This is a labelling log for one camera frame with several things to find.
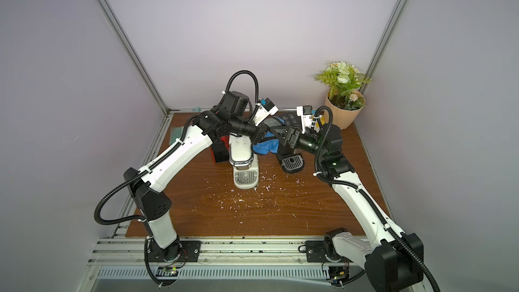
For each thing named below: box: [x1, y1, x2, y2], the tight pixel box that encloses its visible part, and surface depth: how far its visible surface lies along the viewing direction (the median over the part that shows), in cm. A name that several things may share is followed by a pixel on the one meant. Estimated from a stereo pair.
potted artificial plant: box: [314, 60, 372, 131], surface depth 100 cm
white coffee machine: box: [228, 132, 259, 190], surface depth 79 cm
